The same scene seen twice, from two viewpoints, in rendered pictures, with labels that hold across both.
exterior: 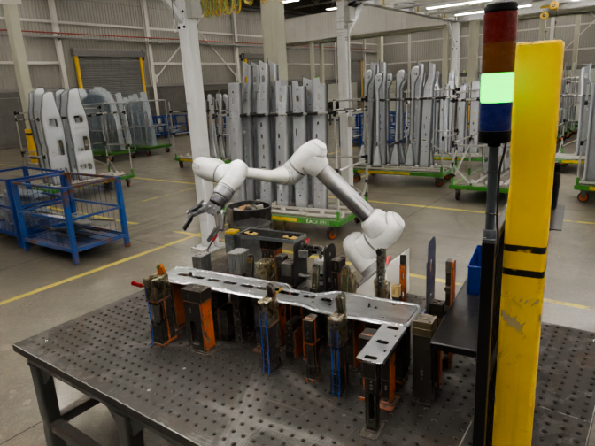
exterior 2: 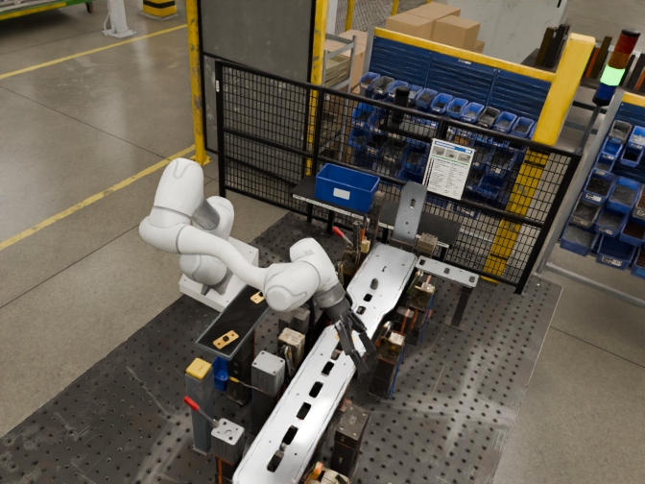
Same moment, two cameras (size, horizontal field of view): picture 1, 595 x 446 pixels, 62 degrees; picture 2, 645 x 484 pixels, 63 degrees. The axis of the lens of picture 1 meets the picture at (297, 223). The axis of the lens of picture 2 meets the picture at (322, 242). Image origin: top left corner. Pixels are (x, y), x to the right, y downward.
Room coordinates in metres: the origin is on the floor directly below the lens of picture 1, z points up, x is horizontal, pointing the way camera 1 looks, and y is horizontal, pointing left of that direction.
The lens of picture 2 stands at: (2.56, 1.49, 2.56)
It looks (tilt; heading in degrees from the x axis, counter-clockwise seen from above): 38 degrees down; 261
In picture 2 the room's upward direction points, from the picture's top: 7 degrees clockwise
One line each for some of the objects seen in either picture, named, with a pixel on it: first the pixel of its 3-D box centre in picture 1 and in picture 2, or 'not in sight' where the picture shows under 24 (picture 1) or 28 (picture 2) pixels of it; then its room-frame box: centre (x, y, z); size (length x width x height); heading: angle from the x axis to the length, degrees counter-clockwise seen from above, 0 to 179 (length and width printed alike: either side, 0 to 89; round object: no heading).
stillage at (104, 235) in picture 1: (71, 214); not in sight; (6.36, 2.95, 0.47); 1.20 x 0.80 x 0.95; 55
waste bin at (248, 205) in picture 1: (251, 236); not in sight; (5.27, 0.52, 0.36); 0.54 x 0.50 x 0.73; 143
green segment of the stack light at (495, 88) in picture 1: (497, 88); (612, 74); (1.14, -0.46, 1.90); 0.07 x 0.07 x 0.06
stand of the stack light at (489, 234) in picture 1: (494, 138); (601, 101); (1.14, -0.46, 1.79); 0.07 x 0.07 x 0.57
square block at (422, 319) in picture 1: (423, 359); (420, 266); (1.72, -0.46, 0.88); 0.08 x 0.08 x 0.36; 60
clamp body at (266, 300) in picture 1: (269, 334); (386, 365); (2.01, 0.15, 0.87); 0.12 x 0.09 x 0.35; 150
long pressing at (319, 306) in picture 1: (272, 291); (345, 342); (2.20, 0.14, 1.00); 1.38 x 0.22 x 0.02; 60
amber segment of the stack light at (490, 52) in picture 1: (498, 57); (619, 59); (1.14, -0.46, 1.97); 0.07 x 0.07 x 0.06
